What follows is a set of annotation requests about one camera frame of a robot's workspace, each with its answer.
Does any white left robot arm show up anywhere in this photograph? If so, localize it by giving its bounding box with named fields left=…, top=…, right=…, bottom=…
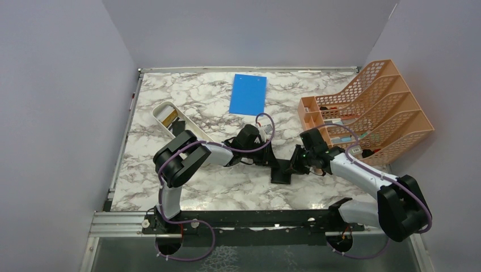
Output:
left=153, top=125, right=280, bottom=233

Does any white oblong plastic tray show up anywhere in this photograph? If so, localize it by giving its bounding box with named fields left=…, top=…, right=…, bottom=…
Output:
left=151, top=101, right=214, bottom=142

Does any peach plastic file organizer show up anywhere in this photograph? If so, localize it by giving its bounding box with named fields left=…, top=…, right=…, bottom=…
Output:
left=297, top=59, right=434, bottom=165

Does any black leather card holder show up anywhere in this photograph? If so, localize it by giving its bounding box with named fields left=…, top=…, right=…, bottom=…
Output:
left=271, top=159, right=292, bottom=185

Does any dark card in tray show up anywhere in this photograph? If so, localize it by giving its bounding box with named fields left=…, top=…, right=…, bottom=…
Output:
left=170, top=120, right=185, bottom=137

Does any blue flat board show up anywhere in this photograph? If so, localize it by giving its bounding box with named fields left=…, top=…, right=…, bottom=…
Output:
left=229, top=74, right=267, bottom=116

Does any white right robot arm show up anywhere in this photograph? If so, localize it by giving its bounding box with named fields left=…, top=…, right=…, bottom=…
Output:
left=288, top=129, right=432, bottom=242

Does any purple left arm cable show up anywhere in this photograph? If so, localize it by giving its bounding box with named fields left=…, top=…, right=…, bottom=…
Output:
left=157, top=112, right=276, bottom=262

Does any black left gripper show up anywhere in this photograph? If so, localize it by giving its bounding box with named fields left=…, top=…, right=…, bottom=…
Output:
left=242, top=139, right=280, bottom=168

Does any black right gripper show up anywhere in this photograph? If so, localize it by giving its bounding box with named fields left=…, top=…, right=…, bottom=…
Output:
left=284, top=144, right=315, bottom=175

